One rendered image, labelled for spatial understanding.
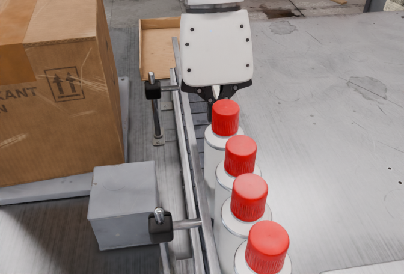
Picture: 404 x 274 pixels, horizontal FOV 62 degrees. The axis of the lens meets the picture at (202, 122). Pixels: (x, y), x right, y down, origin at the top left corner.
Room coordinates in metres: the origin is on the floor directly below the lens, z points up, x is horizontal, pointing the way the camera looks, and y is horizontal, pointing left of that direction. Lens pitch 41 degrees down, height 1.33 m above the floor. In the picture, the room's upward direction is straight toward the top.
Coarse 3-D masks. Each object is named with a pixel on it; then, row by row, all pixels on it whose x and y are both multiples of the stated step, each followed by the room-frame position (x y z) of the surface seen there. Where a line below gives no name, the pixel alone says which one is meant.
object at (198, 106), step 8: (176, 72) 0.71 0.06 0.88; (176, 80) 0.68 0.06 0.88; (192, 96) 0.61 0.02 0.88; (192, 104) 0.58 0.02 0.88; (200, 104) 0.58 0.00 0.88; (192, 112) 0.55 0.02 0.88; (200, 112) 0.55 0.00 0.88; (184, 120) 0.53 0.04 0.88; (192, 120) 0.53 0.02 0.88; (200, 120) 0.53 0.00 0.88; (184, 128) 0.50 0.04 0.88; (200, 128) 0.50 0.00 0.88; (200, 136) 0.48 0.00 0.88; (200, 144) 0.46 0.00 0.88; (200, 152) 0.44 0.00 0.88; (200, 160) 0.42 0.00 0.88; (192, 176) 0.38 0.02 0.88; (192, 184) 0.36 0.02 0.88; (200, 232) 0.27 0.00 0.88; (208, 272) 0.21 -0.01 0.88
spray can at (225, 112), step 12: (216, 108) 0.31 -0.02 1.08; (228, 108) 0.31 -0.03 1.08; (216, 120) 0.30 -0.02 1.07; (228, 120) 0.30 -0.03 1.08; (204, 132) 0.32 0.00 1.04; (216, 132) 0.30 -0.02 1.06; (228, 132) 0.30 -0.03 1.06; (240, 132) 0.31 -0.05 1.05; (204, 144) 0.31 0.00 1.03; (216, 144) 0.29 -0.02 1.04; (204, 156) 0.31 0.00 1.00; (216, 156) 0.29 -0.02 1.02; (204, 168) 0.31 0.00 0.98; (204, 180) 0.31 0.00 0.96
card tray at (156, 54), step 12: (144, 24) 1.04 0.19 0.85; (156, 24) 1.04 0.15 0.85; (168, 24) 1.05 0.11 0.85; (144, 36) 0.99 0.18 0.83; (156, 36) 0.99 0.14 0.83; (168, 36) 0.99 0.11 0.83; (144, 48) 0.91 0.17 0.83; (156, 48) 0.91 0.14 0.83; (168, 48) 0.91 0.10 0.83; (144, 60) 0.84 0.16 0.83; (156, 60) 0.84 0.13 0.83; (168, 60) 0.84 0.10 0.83; (144, 72) 0.78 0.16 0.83; (156, 72) 0.78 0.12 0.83; (168, 72) 0.78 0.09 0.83
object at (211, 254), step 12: (180, 72) 0.58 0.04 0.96; (192, 132) 0.40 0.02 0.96; (192, 144) 0.37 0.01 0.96; (192, 156) 0.35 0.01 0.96; (192, 168) 0.33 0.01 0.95; (204, 192) 0.28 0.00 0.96; (204, 204) 0.26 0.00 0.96; (204, 216) 0.25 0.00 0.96; (204, 228) 0.23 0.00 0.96; (204, 240) 0.21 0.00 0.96; (216, 252) 0.20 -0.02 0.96; (216, 264) 0.18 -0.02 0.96
